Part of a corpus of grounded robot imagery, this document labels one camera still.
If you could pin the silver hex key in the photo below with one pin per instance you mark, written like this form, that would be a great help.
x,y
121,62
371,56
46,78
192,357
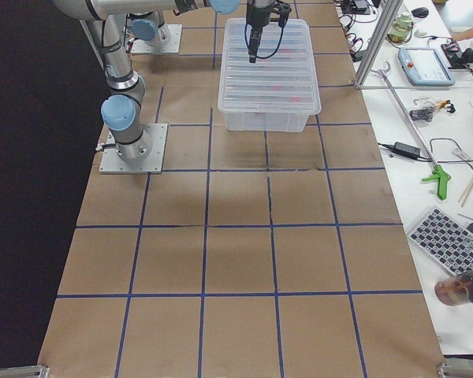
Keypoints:
x,y
465,216

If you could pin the checkered calibration board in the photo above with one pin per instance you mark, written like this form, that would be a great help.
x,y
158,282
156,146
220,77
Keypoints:
x,y
444,241

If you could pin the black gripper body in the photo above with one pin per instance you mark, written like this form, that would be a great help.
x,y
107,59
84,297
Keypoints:
x,y
255,16

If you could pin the black computer mouse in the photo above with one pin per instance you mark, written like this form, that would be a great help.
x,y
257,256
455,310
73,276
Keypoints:
x,y
421,12

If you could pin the green glass jar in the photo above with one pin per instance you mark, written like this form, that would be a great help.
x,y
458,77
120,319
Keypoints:
x,y
401,29

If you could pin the black power adapter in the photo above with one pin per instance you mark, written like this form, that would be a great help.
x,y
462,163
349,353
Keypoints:
x,y
407,151

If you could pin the clear plastic storage box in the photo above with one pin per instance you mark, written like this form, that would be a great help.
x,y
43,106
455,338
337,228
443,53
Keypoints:
x,y
265,120

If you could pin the blue robot teach pendant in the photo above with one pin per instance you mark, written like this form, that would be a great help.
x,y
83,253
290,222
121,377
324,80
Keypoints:
x,y
424,67

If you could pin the green handled reacher grabber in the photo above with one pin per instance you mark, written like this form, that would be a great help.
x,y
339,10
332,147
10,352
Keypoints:
x,y
438,173

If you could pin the wooden chopsticks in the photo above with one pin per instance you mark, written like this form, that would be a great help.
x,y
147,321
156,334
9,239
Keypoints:
x,y
463,198

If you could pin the aluminium frame post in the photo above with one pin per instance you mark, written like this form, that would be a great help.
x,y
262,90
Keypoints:
x,y
385,20

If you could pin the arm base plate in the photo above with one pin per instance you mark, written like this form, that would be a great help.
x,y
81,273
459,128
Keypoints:
x,y
146,155
139,47

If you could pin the small black electronic parts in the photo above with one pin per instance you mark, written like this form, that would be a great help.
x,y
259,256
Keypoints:
x,y
426,108

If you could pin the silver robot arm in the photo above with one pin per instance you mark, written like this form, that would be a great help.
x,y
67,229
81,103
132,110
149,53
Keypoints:
x,y
121,111
150,27

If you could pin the clear plastic box lid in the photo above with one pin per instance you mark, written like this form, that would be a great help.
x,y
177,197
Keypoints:
x,y
269,69

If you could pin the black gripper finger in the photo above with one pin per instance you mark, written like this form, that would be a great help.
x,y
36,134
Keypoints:
x,y
253,44

